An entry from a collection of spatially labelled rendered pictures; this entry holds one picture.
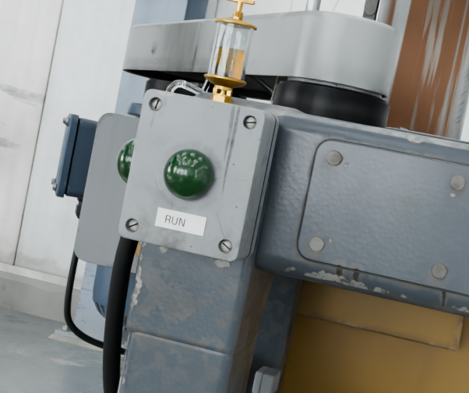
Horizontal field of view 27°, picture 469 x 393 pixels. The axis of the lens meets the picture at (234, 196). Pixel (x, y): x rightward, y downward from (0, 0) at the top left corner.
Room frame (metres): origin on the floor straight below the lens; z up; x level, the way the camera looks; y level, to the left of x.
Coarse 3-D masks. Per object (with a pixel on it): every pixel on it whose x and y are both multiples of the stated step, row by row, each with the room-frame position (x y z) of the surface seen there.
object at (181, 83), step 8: (176, 80) 0.74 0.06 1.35; (184, 80) 0.73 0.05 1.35; (208, 80) 0.92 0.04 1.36; (256, 80) 0.96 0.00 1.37; (168, 88) 0.75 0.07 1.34; (176, 88) 0.74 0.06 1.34; (184, 88) 0.73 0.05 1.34; (192, 88) 0.72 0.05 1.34; (200, 88) 0.72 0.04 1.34; (208, 88) 0.92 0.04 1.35; (264, 88) 0.96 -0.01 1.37; (272, 88) 0.97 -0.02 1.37
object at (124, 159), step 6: (126, 144) 0.59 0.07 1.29; (132, 144) 0.59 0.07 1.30; (120, 150) 0.60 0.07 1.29; (126, 150) 0.59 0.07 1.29; (132, 150) 0.59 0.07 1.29; (120, 156) 0.59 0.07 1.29; (126, 156) 0.59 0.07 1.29; (120, 162) 0.59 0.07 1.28; (126, 162) 0.59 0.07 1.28; (120, 168) 0.59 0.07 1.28; (126, 168) 0.59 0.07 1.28; (120, 174) 0.59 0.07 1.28; (126, 174) 0.59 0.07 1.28; (126, 180) 0.59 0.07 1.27
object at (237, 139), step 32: (160, 96) 0.58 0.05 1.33; (160, 128) 0.58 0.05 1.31; (192, 128) 0.57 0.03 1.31; (224, 128) 0.57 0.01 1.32; (256, 128) 0.56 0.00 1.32; (160, 160) 0.57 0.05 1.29; (224, 160) 0.57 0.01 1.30; (256, 160) 0.56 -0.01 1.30; (128, 192) 0.58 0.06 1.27; (160, 192) 0.57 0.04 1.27; (224, 192) 0.57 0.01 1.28; (256, 192) 0.58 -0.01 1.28; (128, 224) 0.58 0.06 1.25; (224, 224) 0.56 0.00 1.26; (256, 224) 0.60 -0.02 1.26; (224, 256) 0.56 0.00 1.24
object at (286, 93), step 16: (288, 96) 0.73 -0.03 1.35; (304, 96) 0.72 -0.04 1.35; (320, 96) 0.72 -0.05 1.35; (336, 96) 0.72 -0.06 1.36; (352, 96) 0.72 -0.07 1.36; (368, 96) 0.73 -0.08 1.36; (304, 112) 0.72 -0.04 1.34; (320, 112) 0.72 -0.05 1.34; (336, 112) 0.72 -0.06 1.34; (352, 112) 0.72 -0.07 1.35; (368, 112) 0.72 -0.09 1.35; (384, 112) 0.74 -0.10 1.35
